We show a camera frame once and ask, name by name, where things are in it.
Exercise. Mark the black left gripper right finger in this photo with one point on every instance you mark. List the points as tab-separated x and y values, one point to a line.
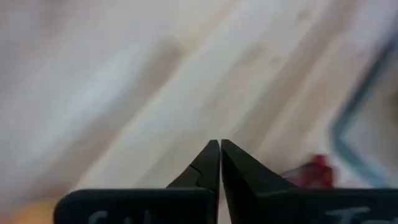
264	205

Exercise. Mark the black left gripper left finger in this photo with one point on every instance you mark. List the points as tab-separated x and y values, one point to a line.
174	205

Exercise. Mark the red grape bunch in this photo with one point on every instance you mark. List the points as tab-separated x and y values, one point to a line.
311	174

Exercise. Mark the yellow orange mango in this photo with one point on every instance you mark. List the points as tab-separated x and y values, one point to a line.
25	216

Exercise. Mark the grey textured mat dark border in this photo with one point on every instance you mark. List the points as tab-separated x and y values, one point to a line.
373	130

